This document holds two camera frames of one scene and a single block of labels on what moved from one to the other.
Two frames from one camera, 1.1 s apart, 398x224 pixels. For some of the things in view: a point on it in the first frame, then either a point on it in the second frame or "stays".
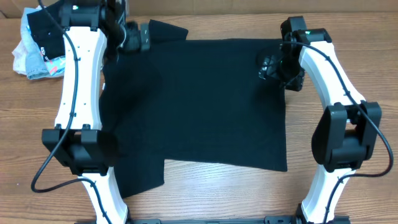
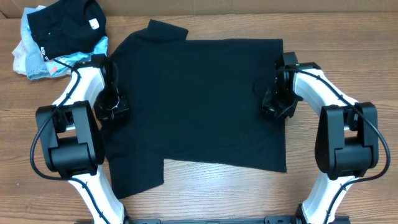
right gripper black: (267, 68) -> (277, 106)
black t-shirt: (198, 101) stays
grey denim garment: (36, 66) stays
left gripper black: (144, 37) -> (112, 112)
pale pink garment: (19, 58) stays
